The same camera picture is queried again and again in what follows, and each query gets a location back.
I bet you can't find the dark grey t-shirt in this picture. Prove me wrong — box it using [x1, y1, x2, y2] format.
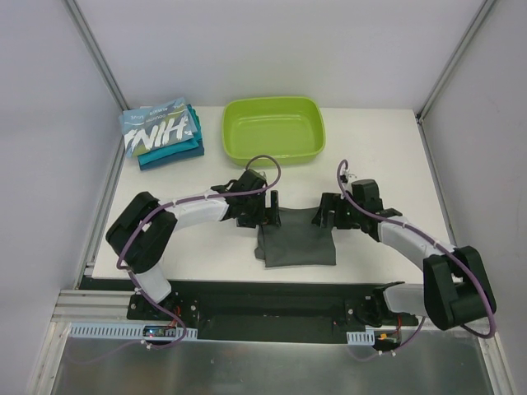
[254, 207, 337, 268]

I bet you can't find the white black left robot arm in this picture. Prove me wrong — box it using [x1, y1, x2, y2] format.
[105, 169, 277, 320]

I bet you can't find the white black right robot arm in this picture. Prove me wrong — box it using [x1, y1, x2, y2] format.
[312, 176, 497, 338]

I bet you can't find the lime green plastic tub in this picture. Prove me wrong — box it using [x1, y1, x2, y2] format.
[222, 96, 326, 166]

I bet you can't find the teal folded t-shirt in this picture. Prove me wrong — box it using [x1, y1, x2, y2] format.
[138, 105, 205, 171]

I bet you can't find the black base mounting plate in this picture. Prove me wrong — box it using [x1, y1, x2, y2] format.
[77, 276, 417, 342]

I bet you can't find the light blue printed folded t-shirt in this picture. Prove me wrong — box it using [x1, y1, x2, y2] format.
[119, 98, 197, 157]

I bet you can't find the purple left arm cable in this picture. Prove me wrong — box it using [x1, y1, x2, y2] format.
[117, 154, 283, 297]

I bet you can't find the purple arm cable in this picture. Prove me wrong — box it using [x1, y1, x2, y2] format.
[337, 159, 498, 339]
[117, 154, 283, 297]

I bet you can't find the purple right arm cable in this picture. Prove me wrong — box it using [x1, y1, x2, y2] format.
[337, 159, 498, 339]

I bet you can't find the right white slotted cable duct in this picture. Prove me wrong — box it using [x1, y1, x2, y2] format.
[346, 329, 375, 346]

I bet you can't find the white slotted cable duct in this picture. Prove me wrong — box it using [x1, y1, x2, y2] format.
[346, 329, 375, 346]
[69, 323, 184, 342]

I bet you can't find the right aluminium frame post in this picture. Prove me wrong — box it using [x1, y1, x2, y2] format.
[414, 0, 501, 123]

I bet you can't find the aluminium frame post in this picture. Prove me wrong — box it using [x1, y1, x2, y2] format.
[63, 0, 129, 110]
[414, 0, 501, 123]

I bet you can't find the aluminium front rail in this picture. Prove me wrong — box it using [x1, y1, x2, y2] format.
[51, 288, 139, 322]

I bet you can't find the left white slotted cable duct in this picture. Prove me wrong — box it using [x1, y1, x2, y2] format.
[69, 323, 184, 342]

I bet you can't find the left aluminium frame post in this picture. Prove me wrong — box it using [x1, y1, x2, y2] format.
[63, 0, 129, 110]

